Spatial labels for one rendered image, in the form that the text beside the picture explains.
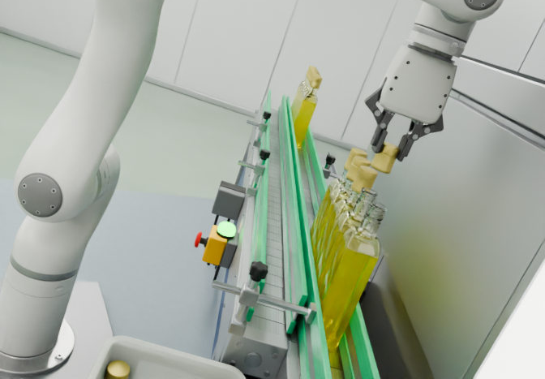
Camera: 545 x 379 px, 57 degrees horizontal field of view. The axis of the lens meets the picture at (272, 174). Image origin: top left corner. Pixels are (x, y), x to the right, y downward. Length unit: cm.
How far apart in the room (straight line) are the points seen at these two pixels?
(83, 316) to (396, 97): 81
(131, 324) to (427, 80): 87
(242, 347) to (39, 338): 40
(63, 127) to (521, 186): 66
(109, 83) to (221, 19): 588
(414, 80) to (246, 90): 599
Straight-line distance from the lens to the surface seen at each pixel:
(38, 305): 101
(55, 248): 95
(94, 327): 120
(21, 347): 107
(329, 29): 669
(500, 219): 74
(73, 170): 83
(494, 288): 71
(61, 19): 716
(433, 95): 82
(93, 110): 83
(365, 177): 90
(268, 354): 86
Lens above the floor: 155
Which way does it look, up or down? 19 degrees down
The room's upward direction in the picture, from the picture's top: 20 degrees clockwise
